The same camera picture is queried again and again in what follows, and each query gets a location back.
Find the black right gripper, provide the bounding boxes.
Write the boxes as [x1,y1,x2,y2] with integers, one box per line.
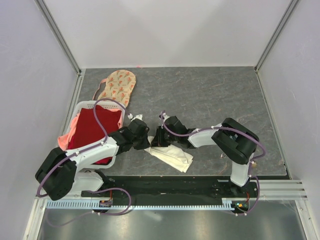
[150,126,179,148]

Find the white cloth napkin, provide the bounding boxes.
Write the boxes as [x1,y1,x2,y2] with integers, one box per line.
[144,145,194,173]

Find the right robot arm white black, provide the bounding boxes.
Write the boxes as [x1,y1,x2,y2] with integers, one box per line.
[150,116,260,197]

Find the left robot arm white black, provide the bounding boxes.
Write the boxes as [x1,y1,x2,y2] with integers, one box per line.
[35,118,150,201]

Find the white plastic basket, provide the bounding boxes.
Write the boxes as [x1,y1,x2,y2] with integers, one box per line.
[57,100,127,168]

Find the red cloth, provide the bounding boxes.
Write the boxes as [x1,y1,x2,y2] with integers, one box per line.
[65,105,123,150]

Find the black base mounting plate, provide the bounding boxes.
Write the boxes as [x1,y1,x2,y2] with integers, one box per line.
[81,174,258,201]

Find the floral beige eye mask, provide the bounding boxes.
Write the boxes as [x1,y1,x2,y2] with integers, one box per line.
[92,69,137,107]

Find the pink cloth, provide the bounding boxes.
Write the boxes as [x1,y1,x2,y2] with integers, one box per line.
[57,113,80,151]

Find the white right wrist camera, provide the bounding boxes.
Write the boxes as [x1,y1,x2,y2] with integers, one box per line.
[159,110,170,121]

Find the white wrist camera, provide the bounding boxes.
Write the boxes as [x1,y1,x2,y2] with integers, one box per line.
[159,110,170,121]
[127,113,143,122]

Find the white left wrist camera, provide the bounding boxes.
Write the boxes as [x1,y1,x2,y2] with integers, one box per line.
[127,113,143,122]

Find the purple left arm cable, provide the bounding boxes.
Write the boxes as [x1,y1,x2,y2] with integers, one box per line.
[36,97,132,197]

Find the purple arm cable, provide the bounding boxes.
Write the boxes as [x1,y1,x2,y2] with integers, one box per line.
[159,111,268,216]
[36,97,132,197]

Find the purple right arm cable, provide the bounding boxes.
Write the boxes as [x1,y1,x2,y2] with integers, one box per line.
[159,111,268,216]

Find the white slotted cable duct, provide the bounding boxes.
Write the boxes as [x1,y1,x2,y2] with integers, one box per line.
[45,199,248,211]

